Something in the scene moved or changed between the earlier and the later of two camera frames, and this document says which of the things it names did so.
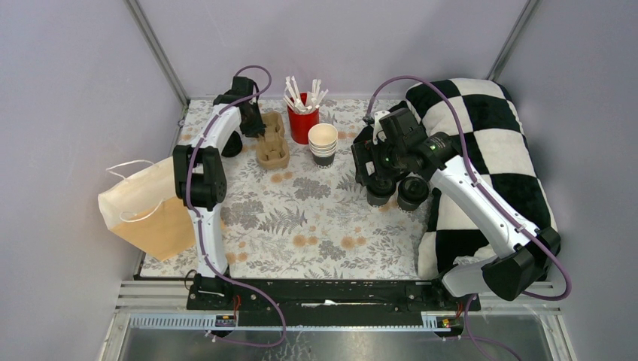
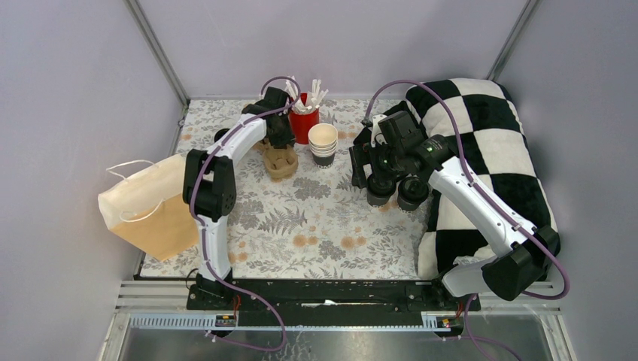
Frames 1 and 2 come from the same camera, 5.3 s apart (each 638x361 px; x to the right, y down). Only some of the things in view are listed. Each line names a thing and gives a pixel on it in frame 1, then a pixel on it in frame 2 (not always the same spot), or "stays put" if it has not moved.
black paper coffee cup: x=411 y=192 stays put
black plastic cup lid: x=413 y=189 stays put
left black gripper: x=256 y=128 → x=281 y=141
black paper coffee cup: x=380 y=190 stays put
